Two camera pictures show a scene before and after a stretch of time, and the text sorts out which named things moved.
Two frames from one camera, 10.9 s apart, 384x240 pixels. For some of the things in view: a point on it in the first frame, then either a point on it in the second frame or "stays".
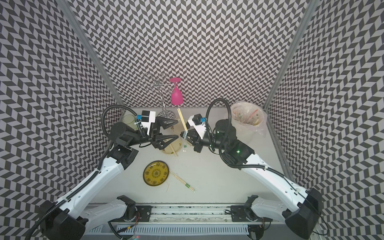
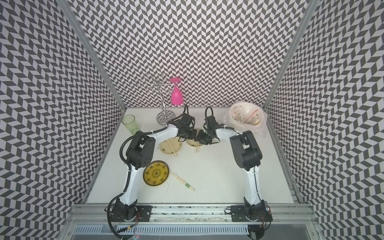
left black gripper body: [155, 131] to [189, 134]
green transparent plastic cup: [130, 120] stays
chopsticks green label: [187, 185] stays
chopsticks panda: [173, 150] stays
